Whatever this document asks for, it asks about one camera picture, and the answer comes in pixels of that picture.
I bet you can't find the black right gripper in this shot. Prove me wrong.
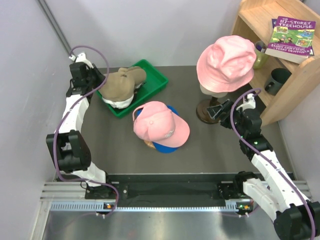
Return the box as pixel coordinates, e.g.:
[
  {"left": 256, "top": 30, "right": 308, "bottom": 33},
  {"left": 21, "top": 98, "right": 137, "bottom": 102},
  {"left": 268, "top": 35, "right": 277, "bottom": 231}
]
[{"left": 206, "top": 99, "right": 247, "bottom": 139}]

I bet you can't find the beige cap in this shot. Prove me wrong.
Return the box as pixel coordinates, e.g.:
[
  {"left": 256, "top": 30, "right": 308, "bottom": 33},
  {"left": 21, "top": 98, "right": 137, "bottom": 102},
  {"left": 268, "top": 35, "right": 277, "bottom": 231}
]
[{"left": 98, "top": 66, "right": 147, "bottom": 109}]

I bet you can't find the pink bucket hat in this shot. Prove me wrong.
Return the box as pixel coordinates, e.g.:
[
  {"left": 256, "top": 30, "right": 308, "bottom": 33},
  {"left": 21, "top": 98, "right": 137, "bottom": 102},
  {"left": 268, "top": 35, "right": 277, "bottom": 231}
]
[{"left": 196, "top": 35, "right": 257, "bottom": 93}]

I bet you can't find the pink baseball cap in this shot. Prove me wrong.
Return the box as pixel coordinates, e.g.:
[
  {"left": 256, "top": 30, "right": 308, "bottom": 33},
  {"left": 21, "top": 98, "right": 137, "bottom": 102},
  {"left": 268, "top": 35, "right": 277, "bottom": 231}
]
[{"left": 132, "top": 101, "right": 190, "bottom": 148}]

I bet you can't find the blue baseball cap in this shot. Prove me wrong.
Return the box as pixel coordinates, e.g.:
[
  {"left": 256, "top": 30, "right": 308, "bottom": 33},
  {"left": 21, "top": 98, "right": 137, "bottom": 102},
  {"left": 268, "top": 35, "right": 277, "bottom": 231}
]
[{"left": 136, "top": 105, "right": 179, "bottom": 154}]

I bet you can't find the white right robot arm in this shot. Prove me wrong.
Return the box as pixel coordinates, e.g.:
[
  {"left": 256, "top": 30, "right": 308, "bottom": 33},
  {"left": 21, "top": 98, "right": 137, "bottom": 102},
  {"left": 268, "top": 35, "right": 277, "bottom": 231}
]
[{"left": 206, "top": 93, "right": 320, "bottom": 240}]

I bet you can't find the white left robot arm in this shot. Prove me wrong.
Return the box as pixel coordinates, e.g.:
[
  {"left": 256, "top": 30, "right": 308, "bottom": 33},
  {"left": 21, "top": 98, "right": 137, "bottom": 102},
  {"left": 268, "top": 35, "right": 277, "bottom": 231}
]
[{"left": 45, "top": 52, "right": 114, "bottom": 199}]

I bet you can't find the green plastic tray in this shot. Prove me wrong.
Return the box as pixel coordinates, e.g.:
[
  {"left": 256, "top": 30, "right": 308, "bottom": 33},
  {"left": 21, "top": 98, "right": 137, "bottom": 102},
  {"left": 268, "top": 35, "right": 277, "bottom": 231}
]
[{"left": 96, "top": 59, "right": 169, "bottom": 118}]

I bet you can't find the light green cup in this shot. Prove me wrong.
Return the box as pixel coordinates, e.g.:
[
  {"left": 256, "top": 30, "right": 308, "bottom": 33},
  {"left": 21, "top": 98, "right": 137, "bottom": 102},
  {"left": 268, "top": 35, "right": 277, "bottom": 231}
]
[{"left": 253, "top": 40, "right": 269, "bottom": 69}]

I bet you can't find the light wooden hat stand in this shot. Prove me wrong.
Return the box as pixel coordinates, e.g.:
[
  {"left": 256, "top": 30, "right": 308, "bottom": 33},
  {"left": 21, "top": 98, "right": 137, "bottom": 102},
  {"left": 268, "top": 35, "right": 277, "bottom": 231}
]
[{"left": 144, "top": 140, "right": 156, "bottom": 149}]

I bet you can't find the dark green mug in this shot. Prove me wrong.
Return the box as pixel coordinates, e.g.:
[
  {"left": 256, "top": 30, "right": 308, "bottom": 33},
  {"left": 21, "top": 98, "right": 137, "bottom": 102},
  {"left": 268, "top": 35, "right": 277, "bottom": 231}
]
[{"left": 264, "top": 68, "right": 292, "bottom": 96}]

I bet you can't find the wooden shelf unit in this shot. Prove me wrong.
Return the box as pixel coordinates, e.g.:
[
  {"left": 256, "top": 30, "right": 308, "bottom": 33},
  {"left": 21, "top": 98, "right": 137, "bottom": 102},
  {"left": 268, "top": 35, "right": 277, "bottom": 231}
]
[{"left": 231, "top": 0, "right": 320, "bottom": 126}]

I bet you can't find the purple treehouse book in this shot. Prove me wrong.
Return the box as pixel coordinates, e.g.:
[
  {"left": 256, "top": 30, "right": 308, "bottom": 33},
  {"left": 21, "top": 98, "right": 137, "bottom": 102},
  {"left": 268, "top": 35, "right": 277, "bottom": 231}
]
[{"left": 265, "top": 16, "right": 316, "bottom": 64}]

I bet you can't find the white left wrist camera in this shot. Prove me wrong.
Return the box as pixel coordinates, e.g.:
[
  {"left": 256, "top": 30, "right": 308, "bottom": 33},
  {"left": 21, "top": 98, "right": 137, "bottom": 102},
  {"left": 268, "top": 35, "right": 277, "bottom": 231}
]
[{"left": 68, "top": 52, "right": 93, "bottom": 68}]

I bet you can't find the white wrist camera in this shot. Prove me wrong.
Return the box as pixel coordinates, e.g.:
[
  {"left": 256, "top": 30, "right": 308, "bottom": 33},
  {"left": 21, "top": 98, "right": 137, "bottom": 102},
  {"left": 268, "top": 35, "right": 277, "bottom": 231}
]
[
  {"left": 68, "top": 52, "right": 93, "bottom": 68},
  {"left": 236, "top": 93, "right": 256, "bottom": 111}
]

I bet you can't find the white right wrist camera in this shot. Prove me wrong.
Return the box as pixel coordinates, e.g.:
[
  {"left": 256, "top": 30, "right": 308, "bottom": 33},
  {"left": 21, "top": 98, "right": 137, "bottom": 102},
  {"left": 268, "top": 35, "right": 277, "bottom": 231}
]
[{"left": 236, "top": 93, "right": 256, "bottom": 111}]

